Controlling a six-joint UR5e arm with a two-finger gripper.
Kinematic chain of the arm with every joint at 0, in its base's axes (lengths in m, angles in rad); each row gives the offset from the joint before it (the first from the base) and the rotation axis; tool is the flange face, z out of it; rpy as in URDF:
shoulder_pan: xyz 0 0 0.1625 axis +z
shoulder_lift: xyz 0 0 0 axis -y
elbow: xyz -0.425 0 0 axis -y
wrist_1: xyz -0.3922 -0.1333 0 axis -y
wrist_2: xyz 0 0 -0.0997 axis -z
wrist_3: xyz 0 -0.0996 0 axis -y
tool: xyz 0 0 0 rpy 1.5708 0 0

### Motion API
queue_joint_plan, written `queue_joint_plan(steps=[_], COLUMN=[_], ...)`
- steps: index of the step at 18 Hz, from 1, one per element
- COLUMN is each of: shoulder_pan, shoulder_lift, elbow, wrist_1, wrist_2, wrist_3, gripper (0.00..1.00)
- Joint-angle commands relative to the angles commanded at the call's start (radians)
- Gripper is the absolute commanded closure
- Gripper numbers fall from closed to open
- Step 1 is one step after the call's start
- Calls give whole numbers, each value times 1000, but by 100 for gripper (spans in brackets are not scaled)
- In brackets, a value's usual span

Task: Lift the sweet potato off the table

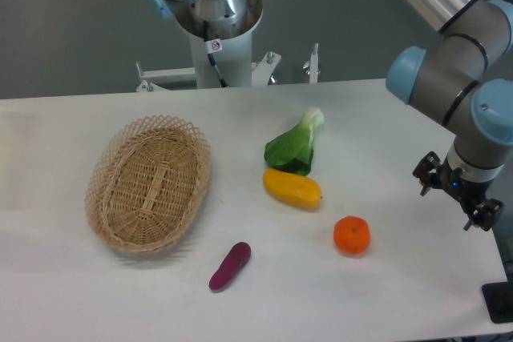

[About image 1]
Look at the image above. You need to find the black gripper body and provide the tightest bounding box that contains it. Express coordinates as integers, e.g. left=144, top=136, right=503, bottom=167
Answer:
left=437, top=158, right=491, bottom=214

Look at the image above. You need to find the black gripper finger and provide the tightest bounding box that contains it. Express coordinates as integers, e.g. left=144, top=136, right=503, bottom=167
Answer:
left=463, top=199, right=503, bottom=231
left=412, top=151, right=441, bottom=196

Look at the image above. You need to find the purple sweet potato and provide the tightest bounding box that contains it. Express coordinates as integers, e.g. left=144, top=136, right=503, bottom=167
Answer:
left=208, top=242, right=252, bottom=292

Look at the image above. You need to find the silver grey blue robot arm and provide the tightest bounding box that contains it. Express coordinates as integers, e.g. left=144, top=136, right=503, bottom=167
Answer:
left=144, top=0, right=512, bottom=230

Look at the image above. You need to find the black device at table edge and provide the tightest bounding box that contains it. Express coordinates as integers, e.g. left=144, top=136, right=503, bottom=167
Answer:
left=482, top=282, right=512, bottom=324

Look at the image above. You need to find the orange tangerine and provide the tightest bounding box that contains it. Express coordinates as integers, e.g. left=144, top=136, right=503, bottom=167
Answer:
left=333, top=215, right=371, bottom=255

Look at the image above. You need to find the yellow mango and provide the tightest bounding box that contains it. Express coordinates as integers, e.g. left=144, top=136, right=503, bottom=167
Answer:
left=262, top=168, right=322, bottom=209

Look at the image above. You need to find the green bok choy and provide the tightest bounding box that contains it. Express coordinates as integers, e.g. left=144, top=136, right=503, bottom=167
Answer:
left=264, top=107, right=325, bottom=176

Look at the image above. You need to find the woven wicker oval basket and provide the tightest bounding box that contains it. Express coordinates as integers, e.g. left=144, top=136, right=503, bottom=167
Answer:
left=85, top=115, right=211, bottom=253

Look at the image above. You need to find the white metal base frame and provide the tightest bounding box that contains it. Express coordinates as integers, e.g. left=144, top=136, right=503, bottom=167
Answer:
left=135, top=42, right=321, bottom=93

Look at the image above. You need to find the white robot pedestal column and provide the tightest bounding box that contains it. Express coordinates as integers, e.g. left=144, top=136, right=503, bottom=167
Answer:
left=176, top=0, right=263, bottom=70

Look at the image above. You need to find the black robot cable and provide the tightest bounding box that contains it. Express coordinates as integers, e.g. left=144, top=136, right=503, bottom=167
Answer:
left=202, top=20, right=229, bottom=89

